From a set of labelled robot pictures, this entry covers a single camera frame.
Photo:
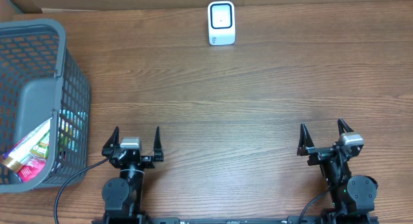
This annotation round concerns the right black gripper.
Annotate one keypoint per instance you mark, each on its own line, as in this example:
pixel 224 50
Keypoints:
pixel 320 153

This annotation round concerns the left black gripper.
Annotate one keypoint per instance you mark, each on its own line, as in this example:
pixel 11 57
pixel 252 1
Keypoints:
pixel 159 151

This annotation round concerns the white conditioner tube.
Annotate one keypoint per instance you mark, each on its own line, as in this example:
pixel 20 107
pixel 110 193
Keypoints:
pixel 20 155

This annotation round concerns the red purple pad pack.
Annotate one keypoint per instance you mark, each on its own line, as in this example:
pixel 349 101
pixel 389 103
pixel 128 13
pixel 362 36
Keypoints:
pixel 31 169

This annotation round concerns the teal wet wipes pack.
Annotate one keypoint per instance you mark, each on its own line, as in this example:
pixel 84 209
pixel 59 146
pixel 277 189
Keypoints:
pixel 71 127

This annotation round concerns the green juice carton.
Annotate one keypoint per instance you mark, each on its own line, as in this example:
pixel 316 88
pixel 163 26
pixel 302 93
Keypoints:
pixel 40 149

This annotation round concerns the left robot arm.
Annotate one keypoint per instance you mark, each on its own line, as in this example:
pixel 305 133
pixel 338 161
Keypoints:
pixel 123 194

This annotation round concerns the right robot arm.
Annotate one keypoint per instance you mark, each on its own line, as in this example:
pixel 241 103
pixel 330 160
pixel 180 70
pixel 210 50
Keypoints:
pixel 352 196

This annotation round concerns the white barcode scanner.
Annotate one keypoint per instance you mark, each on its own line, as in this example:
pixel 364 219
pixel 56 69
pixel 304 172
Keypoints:
pixel 221 23

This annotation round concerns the grey plastic basket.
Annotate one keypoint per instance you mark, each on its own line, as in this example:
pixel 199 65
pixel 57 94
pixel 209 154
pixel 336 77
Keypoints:
pixel 39 78

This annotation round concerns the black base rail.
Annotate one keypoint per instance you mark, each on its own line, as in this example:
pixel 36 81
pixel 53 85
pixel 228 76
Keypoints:
pixel 173 220

